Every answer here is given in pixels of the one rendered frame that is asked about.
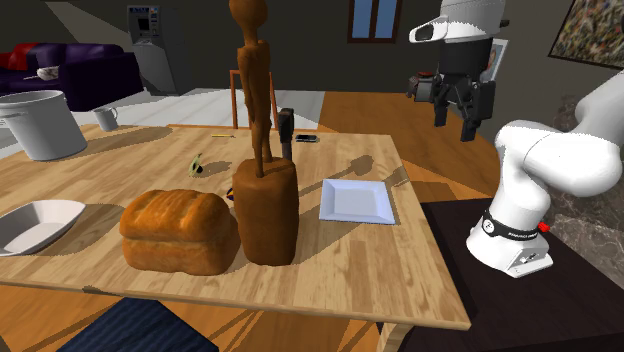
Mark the tall brown wooden figure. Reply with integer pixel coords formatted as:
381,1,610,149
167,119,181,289
227,0,301,267

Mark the dark robot stand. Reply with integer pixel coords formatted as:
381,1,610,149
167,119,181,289
399,196,624,352

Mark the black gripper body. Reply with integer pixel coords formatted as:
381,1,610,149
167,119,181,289
438,37,495,88

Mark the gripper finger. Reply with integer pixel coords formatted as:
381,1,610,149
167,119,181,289
433,74,455,128
455,79,497,144

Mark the white square plate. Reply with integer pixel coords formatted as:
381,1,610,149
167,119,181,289
318,178,397,226

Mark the grey cash machine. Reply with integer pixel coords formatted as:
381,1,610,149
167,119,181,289
126,4,179,97

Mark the black upright tool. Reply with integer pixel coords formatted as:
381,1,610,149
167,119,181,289
277,107,296,163

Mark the brown framed window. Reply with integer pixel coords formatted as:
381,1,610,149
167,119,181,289
346,0,404,45

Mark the large white pot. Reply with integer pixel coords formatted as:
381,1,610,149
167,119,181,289
0,89,89,163

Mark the green and yellow small object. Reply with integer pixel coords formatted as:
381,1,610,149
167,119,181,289
187,152,205,178

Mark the small framed portrait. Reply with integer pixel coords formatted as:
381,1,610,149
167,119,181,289
486,38,510,83

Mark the grey mug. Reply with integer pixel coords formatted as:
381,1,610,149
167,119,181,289
91,105,120,133

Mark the speckled wall picture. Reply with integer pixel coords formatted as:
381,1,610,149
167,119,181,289
547,0,624,70

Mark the dark blue sofa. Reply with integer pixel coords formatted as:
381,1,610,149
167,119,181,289
0,42,145,113

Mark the brown bread loaf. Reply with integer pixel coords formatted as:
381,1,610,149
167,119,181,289
118,188,241,277

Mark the light wooden table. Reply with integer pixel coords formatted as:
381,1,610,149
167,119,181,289
0,121,473,352

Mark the grey box with red top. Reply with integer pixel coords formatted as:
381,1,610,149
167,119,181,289
406,70,437,104

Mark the wooden chair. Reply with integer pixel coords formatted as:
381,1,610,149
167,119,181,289
228,69,281,131

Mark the white oval bowl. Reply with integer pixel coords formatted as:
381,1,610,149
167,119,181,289
0,199,87,258

